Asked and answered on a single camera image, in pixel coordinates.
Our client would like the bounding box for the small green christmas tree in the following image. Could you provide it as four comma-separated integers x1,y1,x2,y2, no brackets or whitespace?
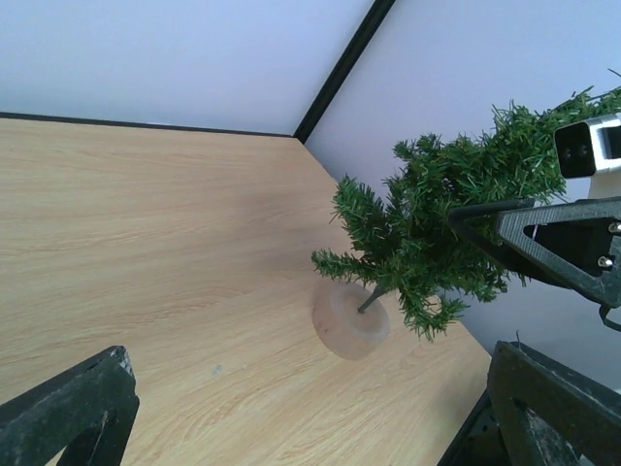
311,89,620,339

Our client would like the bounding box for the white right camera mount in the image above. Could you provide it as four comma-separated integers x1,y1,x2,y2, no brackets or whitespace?
588,171,621,199

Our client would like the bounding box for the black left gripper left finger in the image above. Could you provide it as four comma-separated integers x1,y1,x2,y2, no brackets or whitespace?
1,346,140,465

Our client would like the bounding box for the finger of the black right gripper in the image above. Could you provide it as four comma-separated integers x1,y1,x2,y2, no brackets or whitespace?
447,197,620,309

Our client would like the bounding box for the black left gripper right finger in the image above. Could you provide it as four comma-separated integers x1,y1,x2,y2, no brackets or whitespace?
487,341,620,465

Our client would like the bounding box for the round wooden tree base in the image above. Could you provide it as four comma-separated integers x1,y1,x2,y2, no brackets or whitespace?
311,280,390,360

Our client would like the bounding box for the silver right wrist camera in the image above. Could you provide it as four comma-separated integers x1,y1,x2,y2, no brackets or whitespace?
554,113,620,180

